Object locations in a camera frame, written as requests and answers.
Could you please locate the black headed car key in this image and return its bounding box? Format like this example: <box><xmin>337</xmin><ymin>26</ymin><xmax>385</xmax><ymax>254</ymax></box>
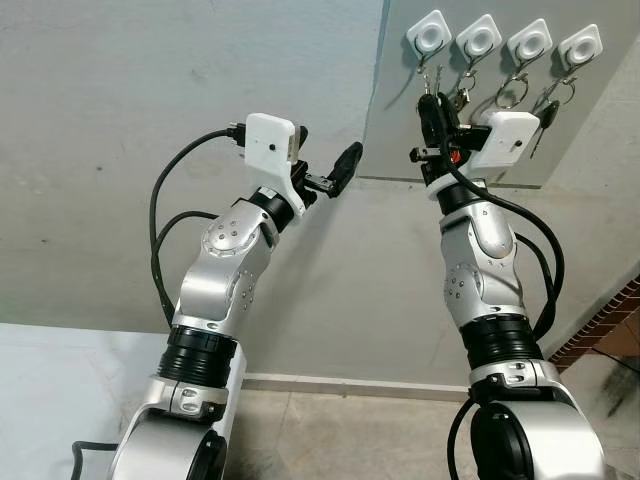
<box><xmin>530</xmin><ymin>75</ymin><xmax>579</xmax><ymax>161</ymax></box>

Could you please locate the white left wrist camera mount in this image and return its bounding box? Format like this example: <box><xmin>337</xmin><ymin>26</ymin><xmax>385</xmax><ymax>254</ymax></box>
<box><xmin>243</xmin><ymin>112</ymin><xmax>309</xmax><ymax>206</ymax></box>

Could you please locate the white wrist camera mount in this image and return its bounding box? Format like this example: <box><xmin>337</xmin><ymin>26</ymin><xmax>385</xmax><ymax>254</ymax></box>
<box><xmin>243</xmin><ymin>112</ymin><xmax>309</xmax><ymax>206</ymax></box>
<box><xmin>425</xmin><ymin>111</ymin><xmax>541</xmax><ymax>191</ymax></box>

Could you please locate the grey wall board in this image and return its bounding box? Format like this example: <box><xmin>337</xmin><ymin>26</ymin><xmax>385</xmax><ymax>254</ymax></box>
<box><xmin>362</xmin><ymin>0</ymin><xmax>640</xmax><ymax>189</ymax></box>

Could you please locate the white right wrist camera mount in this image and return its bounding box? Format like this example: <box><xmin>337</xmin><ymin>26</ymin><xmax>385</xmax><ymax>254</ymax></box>
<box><xmin>425</xmin><ymin>111</ymin><xmax>541</xmax><ymax>191</ymax></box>

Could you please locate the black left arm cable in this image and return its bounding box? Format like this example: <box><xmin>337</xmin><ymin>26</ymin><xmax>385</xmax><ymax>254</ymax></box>
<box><xmin>150</xmin><ymin>125</ymin><xmax>248</xmax><ymax>331</ymax></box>
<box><xmin>152</xmin><ymin>208</ymin><xmax>219</xmax><ymax>329</ymax></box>

